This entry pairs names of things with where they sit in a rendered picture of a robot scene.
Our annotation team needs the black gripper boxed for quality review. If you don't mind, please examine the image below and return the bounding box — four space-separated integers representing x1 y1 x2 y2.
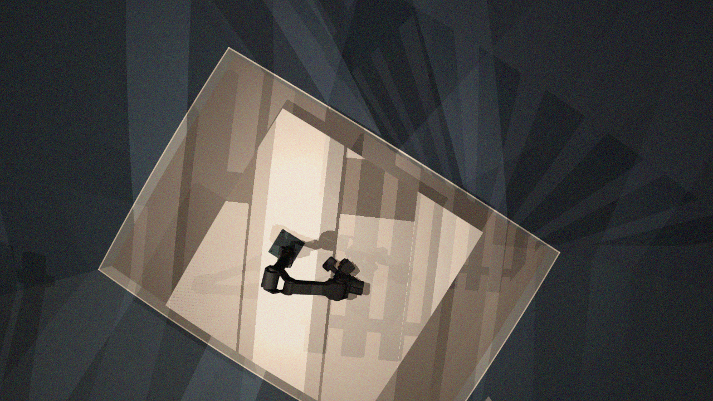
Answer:
323 257 357 280

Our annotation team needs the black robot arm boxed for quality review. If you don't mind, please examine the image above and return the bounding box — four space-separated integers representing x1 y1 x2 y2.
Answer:
261 245 364 301

